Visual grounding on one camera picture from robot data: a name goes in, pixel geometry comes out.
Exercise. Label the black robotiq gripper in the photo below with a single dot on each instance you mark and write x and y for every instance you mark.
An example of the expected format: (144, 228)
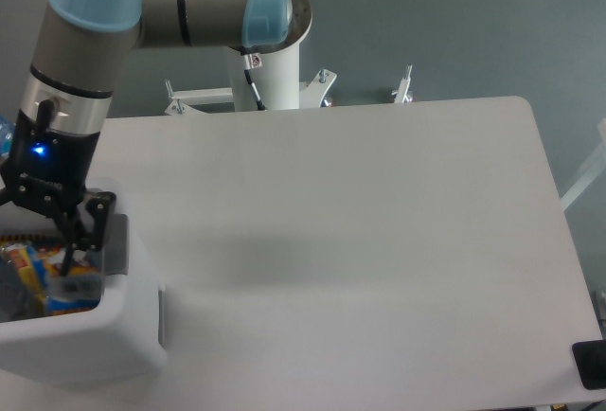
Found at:
(45, 174)

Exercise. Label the blue snack wrapper bag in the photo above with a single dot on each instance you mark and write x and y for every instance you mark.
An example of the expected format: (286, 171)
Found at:
(80, 291)

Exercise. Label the crushed clear plastic bottle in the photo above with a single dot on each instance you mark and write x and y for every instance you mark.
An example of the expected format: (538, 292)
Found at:
(23, 289)

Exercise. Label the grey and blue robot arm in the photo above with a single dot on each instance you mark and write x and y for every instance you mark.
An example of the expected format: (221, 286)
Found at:
(81, 48)

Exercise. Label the white plastic trash can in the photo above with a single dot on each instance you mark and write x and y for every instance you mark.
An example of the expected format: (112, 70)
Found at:
(121, 337)

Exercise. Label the blue labelled drink bottle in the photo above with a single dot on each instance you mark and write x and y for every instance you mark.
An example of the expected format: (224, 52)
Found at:
(7, 129)

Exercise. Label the black device at table edge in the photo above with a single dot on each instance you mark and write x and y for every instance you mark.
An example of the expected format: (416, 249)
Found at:
(590, 360)

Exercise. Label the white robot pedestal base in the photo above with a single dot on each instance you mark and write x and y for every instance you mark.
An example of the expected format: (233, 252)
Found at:
(268, 78)

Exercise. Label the white table frame leg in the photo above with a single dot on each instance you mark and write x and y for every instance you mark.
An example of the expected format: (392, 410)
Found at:
(587, 173)

